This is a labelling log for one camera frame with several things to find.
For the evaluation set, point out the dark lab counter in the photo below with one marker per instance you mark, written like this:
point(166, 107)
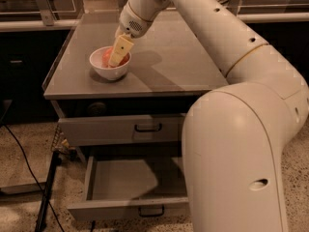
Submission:
point(26, 58)

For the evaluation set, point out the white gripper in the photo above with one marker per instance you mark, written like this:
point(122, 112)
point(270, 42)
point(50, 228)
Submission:
point(131, 22)

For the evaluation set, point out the grey drawer cabinet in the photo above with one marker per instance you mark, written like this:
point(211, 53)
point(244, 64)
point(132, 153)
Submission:
point(168, 71)

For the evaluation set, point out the red apple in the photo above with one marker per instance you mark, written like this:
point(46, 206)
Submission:
point(106, 57)

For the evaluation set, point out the white ceramic bowl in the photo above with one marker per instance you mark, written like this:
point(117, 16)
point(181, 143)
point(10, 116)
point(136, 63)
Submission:
point(107, 73)

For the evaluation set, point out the grey upper drawer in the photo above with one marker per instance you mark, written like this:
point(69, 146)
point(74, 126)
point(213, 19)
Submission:
point(130, 129)

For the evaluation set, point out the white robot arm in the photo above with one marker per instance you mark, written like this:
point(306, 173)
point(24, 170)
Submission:
point(233, 137)

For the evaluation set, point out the grey open middle drawer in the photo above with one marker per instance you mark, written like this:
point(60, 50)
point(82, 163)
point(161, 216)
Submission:
point(125, 183)

